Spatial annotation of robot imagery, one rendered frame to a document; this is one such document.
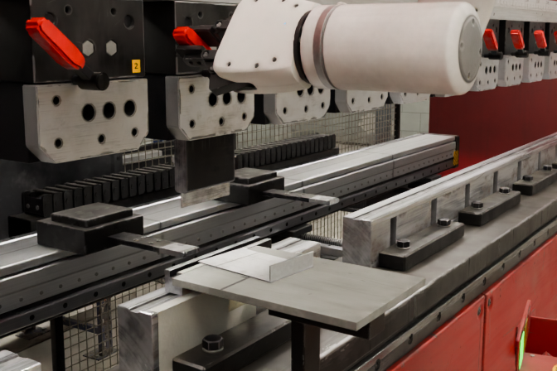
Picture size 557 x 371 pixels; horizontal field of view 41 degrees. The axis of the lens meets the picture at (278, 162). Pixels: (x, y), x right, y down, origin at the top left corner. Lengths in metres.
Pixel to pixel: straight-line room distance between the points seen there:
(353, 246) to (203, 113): 0.56
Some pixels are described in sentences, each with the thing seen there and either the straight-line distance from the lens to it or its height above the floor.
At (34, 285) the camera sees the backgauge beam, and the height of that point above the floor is 0.95.
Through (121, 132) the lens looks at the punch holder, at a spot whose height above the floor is 1.20.
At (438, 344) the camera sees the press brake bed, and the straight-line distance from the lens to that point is 1.43.
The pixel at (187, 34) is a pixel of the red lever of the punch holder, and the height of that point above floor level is 1.30.
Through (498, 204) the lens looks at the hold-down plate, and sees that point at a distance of 1.86.
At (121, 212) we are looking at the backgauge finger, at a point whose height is 1.03.
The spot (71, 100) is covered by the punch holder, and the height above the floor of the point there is 1.24.
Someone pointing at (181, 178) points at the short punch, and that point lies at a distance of 0.97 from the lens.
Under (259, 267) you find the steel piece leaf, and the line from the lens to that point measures 0.98.
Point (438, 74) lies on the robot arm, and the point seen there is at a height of 1.27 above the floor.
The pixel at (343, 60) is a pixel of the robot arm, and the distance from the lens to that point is 0.71.
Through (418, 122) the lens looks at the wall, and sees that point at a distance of 8.78.
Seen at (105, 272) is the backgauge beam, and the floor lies 0.93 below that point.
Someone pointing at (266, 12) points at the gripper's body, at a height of 1.32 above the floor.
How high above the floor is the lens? 1.30
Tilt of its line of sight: 10 degrees down
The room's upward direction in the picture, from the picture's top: straight up
